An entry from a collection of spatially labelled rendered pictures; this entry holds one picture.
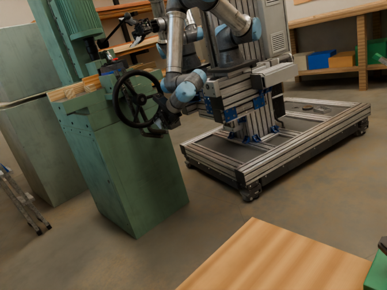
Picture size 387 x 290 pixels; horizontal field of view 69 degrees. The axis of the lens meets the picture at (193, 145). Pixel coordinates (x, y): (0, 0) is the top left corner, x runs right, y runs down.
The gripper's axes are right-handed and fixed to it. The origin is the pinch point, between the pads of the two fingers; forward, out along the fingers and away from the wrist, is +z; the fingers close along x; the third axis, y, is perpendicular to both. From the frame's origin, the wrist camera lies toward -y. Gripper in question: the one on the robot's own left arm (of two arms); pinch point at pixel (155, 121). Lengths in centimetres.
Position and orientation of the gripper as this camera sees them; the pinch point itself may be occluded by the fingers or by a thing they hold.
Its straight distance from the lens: 143.2
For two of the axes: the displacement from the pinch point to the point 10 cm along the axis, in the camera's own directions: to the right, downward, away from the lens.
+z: -4.4, 3.5, 8.3
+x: 7.2, -4.2, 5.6
